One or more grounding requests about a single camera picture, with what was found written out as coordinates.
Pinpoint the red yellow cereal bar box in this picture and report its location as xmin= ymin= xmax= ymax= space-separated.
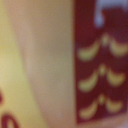
xmin=0 ymin=0 xmax=128 ymax=128

